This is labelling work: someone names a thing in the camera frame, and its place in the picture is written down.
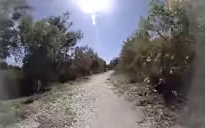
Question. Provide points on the pale dirt path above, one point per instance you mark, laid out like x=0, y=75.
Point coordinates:
x=110, y=110

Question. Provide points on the row of green trees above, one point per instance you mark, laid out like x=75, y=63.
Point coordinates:
x=50, y=50

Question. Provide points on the dry leaf-strewn verge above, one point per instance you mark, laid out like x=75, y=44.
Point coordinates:
x=146, y=103
x=56, y=106

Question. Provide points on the row of dry bushes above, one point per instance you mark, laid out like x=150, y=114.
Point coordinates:
x=163, y=56

